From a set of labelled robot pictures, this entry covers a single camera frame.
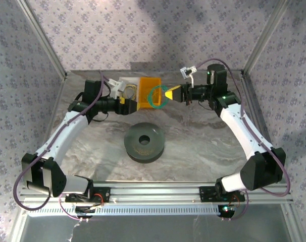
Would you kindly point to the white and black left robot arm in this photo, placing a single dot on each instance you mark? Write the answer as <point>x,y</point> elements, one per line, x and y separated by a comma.
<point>64,136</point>

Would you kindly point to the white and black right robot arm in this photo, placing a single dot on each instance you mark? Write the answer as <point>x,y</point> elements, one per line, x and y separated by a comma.
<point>244,131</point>

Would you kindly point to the white plastic bin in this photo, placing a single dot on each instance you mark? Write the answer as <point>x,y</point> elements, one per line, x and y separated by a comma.
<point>131,80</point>

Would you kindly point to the orange plastic bin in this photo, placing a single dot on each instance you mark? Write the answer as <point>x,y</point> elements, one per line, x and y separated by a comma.
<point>146,85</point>

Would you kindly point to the black controller board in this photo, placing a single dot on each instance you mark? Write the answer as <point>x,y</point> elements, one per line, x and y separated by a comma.
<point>84,210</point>
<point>226,211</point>

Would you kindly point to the aluminium side rail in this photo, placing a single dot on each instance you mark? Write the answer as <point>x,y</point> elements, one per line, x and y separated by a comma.
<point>50,126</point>
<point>257,111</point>

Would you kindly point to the aluminium frame post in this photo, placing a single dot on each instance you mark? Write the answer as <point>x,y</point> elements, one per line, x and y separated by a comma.
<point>265,35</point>
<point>43,37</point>

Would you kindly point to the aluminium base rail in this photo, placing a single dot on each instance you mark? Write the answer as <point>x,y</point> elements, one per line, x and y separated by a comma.
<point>155,191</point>

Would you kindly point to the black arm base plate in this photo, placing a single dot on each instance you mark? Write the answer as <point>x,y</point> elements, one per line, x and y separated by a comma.
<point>105,194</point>
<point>204,194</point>

